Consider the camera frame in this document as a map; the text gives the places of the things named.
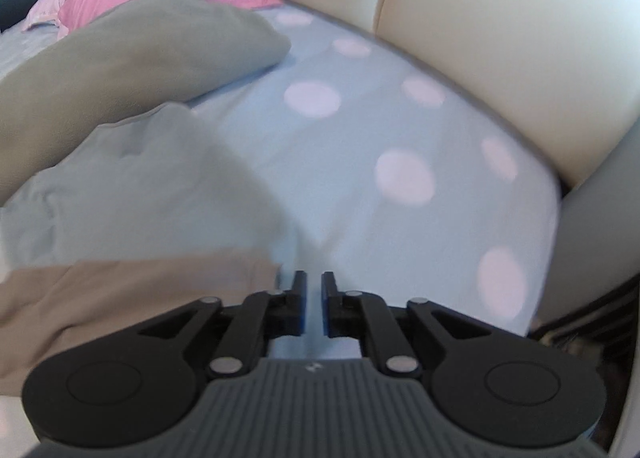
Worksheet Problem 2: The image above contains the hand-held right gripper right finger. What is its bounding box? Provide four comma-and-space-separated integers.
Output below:
321, 271, 492, 380

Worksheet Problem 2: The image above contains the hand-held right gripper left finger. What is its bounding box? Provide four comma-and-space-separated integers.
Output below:
137, 271, 307, 380

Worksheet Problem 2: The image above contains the brown garment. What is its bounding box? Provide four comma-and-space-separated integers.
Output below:
0, 253, 283, 396

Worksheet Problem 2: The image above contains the bed with dotted grey sheet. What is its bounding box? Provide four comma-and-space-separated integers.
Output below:
0, 3, 563, 458

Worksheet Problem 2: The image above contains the light blue cloth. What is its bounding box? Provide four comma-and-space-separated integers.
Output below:
0, 103, 291, 274

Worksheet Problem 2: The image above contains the folded grey-beige fleece blanket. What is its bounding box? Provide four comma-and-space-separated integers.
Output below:
0, 0, 292, 199

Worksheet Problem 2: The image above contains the cream padded headboard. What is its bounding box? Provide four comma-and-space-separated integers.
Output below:
170, 0, 640, 189

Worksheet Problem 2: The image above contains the patterned light pink pillow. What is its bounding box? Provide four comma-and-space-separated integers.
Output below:
21, 0, 68, 32

